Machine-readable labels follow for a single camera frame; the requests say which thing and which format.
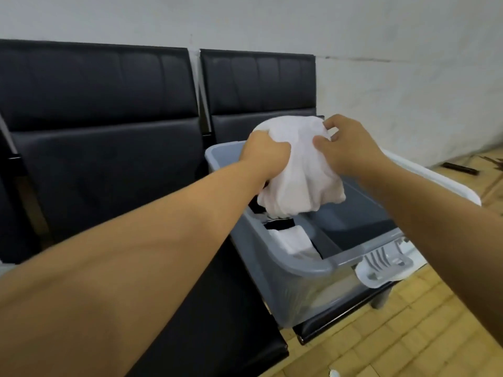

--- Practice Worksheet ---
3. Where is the gray metal bench leg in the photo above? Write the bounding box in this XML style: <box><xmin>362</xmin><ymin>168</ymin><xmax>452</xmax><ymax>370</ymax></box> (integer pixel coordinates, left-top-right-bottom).
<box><xmin>371</xmin><ymin>290</ymin><xmax>393</xmax><ymax>310</ymax></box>

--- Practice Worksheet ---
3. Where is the black garment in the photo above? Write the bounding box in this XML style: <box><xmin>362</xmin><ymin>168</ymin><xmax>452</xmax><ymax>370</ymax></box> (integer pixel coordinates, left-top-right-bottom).
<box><xmin>248</xmin><ymin>196</ymin><xmax>296</xmax><ymax>231</ymax></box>

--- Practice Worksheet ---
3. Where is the blue-grey plastic bin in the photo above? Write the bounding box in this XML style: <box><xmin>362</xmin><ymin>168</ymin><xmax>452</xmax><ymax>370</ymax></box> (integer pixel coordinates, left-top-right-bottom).
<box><xmin>205</xmin><ymin>141</ymin><xmax>406</xmax><ymax>329</ymax></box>

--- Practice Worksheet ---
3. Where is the black leather bench chair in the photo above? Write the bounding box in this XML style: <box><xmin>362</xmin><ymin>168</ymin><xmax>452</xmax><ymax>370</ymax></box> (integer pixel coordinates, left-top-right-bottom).
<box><xmin>0</xmin><ymin>125</ymin><xmax>44</xmax><ymax>265</ymax></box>
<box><xmin>0</xmin><ymin>39</ymin><xmax>290</xmax><ymax>377</ymax></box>
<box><xmin>199</xmin><ymin>49</ymin><xmax>398</xmax><ymax>346</ymax></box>

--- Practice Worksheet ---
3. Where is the person's left hand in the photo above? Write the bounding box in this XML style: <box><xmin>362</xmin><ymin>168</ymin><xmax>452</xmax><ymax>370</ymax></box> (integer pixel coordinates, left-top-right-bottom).
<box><xmin>238</xmin><ymin>130</ymin><xmax>292</xmax><ymax>184</ymax></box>

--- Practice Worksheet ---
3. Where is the white shirt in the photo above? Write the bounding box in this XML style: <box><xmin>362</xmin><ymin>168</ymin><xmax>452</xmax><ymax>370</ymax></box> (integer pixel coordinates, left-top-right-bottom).
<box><xmin>251</xmin><ymin>115</ymin><xmax>347</xmax><ymax>218</ymax></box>

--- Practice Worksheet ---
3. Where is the white garment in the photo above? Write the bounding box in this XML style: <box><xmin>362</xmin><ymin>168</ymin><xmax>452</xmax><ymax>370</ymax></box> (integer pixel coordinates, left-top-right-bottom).
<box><xmin>268</xmin><ymin>225</ymin><xmax>323</xmax><ymax>260</ymax></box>

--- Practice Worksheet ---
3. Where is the thin black bar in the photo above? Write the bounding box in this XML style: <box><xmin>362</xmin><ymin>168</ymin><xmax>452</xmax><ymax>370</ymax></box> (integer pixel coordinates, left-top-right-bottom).
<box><xmin>441</xmin><ymin>162</ymin><xmax>481</xmax><ymax>176</ymax></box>

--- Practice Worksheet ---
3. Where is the person's right hand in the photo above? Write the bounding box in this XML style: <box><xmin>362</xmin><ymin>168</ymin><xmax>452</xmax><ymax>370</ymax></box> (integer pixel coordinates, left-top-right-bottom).
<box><xmin>312</xmin><ymin>113</ymin><xmax>393</xmax><ymax>181</ymax></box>

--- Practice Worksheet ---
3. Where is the person's left forearm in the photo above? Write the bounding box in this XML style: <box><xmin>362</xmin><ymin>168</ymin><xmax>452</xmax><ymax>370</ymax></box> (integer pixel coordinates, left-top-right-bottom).
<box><xmin>0</xmin><ymin>159</ymin><xmax>268</xmax><ymax>377</ymax></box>

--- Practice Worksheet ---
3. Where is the person's right forearm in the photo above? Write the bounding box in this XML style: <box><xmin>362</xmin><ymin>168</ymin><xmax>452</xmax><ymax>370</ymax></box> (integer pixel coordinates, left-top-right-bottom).
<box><xmin>355</xmin><ymin>159</ymin><xmax>503</xmax><ymax>348</ymax></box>

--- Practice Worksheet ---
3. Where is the white bin lid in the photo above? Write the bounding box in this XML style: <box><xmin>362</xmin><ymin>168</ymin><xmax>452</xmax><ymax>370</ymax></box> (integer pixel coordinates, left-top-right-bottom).
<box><xmin>355</xmin><ymin>147</ymin><xmax>482</xmax><ymax>289</ymax></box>

